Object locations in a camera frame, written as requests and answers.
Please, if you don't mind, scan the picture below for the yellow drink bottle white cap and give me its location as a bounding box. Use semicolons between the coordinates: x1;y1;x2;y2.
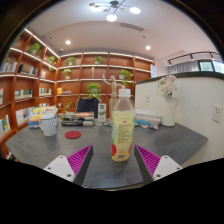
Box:
110;88;136;163

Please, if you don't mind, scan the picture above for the tall green white carton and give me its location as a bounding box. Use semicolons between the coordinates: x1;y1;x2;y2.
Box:
97;102;108;124

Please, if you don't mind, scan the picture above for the branched ceiling lamp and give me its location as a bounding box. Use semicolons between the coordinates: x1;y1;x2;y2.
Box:
88;0;142;23

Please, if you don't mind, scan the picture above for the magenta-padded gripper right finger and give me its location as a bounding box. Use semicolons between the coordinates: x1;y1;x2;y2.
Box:
133;144;184;185

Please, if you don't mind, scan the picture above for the white patterned mug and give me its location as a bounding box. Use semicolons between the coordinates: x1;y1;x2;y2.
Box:
38;114;58;137

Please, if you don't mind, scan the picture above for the black ceiling track rail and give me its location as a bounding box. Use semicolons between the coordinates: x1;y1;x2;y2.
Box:
166;50;224;67

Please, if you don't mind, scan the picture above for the flat round red coaster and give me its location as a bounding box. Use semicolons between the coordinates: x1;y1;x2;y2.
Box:
64;130;82;140

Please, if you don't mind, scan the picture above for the stack of white books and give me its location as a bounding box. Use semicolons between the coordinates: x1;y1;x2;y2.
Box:
134;108;162;127

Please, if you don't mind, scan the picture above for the chair with dark jacket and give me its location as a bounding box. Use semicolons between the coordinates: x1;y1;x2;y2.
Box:
75;97;101;114

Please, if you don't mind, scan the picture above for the wooden shelf unit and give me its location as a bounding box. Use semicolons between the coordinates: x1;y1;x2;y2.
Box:
0;28;156;158

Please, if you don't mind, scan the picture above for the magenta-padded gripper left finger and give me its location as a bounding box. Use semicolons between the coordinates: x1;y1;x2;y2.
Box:
43;144;95;187

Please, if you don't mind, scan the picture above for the white vase with flowers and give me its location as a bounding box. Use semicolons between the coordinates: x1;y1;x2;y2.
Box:
156;74;179;128

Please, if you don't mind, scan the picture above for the window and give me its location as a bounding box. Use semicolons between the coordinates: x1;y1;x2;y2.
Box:
199;59;224;74

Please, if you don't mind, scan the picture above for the ceiling air vent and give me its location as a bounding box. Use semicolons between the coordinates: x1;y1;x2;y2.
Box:
119;22;145;32

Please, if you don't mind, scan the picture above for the grey curtain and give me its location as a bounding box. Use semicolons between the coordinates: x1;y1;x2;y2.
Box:
169;60;200;75

